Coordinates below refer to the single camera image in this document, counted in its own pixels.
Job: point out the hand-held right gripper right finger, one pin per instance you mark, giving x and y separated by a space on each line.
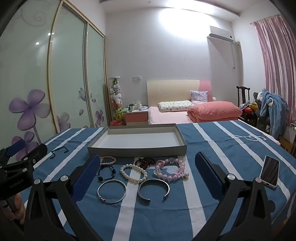
208 178

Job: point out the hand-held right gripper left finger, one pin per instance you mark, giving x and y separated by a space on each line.
89 178

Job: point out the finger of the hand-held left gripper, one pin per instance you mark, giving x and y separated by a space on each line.
16 145
37 151

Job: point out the silver cuff bangle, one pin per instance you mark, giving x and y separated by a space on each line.
153 180

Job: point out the grey shallow box tray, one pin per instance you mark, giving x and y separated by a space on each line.
138 141

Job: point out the person's left hand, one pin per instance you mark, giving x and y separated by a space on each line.
17 208

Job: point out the blue white striped tablecloth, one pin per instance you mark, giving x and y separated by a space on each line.
231 150

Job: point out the red trash bin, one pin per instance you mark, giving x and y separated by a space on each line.
116 123

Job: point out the white smartphone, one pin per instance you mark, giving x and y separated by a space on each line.
269 171

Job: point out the folded pink quilt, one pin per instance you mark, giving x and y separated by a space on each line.
212 111

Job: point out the bed with pink sheet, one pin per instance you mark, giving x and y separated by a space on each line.
166 115

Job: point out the pink beige nightstand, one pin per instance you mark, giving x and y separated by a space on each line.
136 117

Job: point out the white patterned pillow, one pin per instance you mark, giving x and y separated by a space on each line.
175 106

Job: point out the red yellow toy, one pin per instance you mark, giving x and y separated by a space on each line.
252 107

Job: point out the lilac pillow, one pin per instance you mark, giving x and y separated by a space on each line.
198 95

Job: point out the brown box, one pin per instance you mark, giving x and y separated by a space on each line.
288 144

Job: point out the flower print sliding wardrobe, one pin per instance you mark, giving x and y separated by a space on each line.
67 69

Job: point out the tissue box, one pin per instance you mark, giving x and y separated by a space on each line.
138 105

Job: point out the light blue cloth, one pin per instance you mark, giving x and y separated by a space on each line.
143 108

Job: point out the clear tube of plush toys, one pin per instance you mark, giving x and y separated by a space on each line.
116 92

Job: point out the dark wooden chair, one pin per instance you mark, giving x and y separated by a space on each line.
242 92

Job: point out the grey chair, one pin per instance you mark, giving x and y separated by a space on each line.
256 97

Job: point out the beige pink headboard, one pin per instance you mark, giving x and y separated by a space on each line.
171 90

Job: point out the blue fleece garment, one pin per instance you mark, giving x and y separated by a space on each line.
275 106

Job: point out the white air conditioner pipe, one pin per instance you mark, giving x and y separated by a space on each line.
234 55

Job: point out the pink curtain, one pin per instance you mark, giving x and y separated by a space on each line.
277 58

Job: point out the white air conditioner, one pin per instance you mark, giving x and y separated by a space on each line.
220 32

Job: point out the white wall switch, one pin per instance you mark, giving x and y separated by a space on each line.
137 78

